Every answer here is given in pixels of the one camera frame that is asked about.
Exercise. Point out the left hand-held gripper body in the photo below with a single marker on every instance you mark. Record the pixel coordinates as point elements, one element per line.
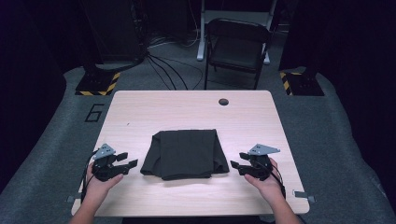
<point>106,169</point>

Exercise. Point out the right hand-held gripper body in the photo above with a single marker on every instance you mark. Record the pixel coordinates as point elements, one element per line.
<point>260,166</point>

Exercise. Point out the black pleated skirt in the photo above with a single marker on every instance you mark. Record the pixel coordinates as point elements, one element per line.
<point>183,154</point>

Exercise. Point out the person's left hand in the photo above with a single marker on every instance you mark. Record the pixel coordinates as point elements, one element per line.
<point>99,189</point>

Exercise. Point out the person's right hand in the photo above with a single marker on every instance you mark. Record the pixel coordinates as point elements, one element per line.
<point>269,188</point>

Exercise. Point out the dark round table grommet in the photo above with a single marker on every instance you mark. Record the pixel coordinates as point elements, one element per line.
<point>223,101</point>

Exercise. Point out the black stand base striped edge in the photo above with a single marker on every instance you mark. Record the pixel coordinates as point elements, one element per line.
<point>305,85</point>
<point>96,84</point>

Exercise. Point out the black folding chair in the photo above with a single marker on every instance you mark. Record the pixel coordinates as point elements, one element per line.
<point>236,51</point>

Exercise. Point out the dark curtain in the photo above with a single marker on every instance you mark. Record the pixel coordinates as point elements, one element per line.
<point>25,77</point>
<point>358,62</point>

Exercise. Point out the black equipment cabinet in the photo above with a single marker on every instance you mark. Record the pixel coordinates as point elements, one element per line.
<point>115,31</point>

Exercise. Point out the grey table edge bracket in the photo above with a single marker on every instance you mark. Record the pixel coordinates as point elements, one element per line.
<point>74,197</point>
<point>301,194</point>

